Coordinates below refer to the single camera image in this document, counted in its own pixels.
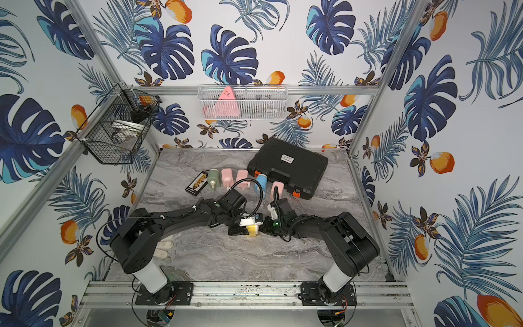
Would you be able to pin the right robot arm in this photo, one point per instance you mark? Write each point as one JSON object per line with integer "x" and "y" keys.
{"x": 352, "y": 248}

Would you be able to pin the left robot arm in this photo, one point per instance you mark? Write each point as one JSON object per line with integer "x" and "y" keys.
{"x": 135, "y": 240}

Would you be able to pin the blue pencil sharpener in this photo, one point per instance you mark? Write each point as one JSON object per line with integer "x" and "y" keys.
{"x": 261, "y": 184}

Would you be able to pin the white wire mesh basket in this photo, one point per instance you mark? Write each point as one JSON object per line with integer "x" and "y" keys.
{"x": 256, "y": 101}

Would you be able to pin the pink pencil sharpener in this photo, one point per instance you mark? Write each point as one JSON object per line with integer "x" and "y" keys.
{"x": 241, "y": 176}
{"x": 277, "y": 190}
{"x": 227, "y": 178}

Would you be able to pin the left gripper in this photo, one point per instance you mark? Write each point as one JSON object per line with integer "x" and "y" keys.
{"x": 236, "y": 229}

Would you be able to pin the green pencil sharpener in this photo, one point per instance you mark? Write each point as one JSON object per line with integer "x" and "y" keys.
{"x": 213, "y": 178}

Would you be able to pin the black yellow small box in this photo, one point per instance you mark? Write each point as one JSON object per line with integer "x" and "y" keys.
{"x": 198, "y": 184}

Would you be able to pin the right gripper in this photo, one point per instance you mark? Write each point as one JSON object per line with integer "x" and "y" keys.
{"x": 265, "y": 229}

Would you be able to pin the black wire basket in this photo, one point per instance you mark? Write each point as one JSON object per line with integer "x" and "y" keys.
{"x": 122, "y": 121}

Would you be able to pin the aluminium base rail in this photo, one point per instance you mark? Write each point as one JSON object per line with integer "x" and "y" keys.
{"x": 249, "y": 295}

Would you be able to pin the yellow pencil sharpener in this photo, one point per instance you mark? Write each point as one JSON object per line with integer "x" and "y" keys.
{"x": 253, "y": 230}

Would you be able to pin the pink triangular object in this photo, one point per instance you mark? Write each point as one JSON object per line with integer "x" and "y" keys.
{"x": 226, "y": 106}

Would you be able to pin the white work glove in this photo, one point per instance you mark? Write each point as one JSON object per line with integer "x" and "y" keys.
{"x": 163, "y": 248}

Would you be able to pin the black plastic tool case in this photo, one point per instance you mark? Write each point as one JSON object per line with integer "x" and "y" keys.
{"x": 298, "y": 169}

